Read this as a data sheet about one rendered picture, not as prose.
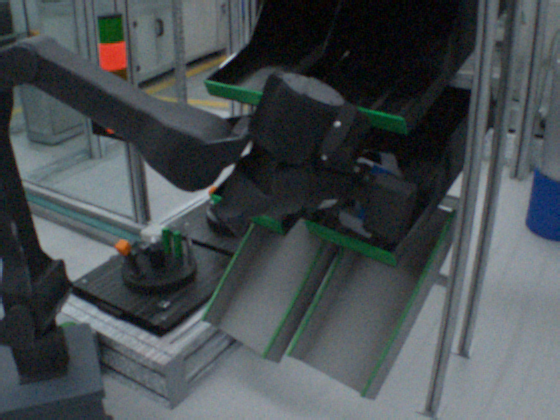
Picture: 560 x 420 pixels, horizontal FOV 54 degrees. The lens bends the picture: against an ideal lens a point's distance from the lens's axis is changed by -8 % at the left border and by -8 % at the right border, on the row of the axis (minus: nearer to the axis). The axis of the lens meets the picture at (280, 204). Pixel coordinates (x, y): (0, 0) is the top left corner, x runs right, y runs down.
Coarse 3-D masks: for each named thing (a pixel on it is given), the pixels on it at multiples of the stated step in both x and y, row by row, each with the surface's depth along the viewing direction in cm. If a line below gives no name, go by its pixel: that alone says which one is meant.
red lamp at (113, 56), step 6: (102, 48) 107; (108, 48) 106; (114, 48) 107; (120, 48) 107; (102, 54) 107; (108, 54) 107; (114, 54) 107; (120, 54) 108; (102, 60) 108; (108, 60) 107; (114, 60) 108; (120, 60) 108; (126, 60) 110; (102, 66) 109; (108, 66) 108; (114, 66) 108; (120, 66) 109
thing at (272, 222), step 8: (344, 56) 86; (328, 72) 91; (320, 80) 92; (224, 184) 82; (216, 192) 82; (216, 200) 81; (264, 216) 75; (272, 216) 78; (280, 216) 77; (288, 216) 74; (296, 216) 76; (264, 224) 76; (272, 224) 75; (280, 224) 74; (288, 224) 75; (280, 232) 75; (288, 232) 75
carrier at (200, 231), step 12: (204, 204) 133; (180, 216) 128; (192, 216) 128; (204, 216) 128; (216, 216) 124; (180, 228) 123; (192, 228) 123; (204, 228) 123; (216, 228) 121; (228, 228) 120; (192, 240) 119; (204, 240) 118; (216, 240) 118; (228, 240) 118; (240, 240) 118; (228, 252) 115
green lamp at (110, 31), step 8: (120, 16) 106; (104, 24) 104; (112, 24) 105; (120, 24) 106; (104, 32) 105; (112, 32) 105; (120, 32) 106; (104, 40) 106; (112, 40) 106; (120, 40) 107
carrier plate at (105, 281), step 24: (120, 264) 110; (216, 264) 110; (72, 288) 104; (96, 288) 103; (120, 288) 103; (192, 288) 103; (216, 288) 103; (144, 312) 96; (168, 312) 96; (192, 312) 98
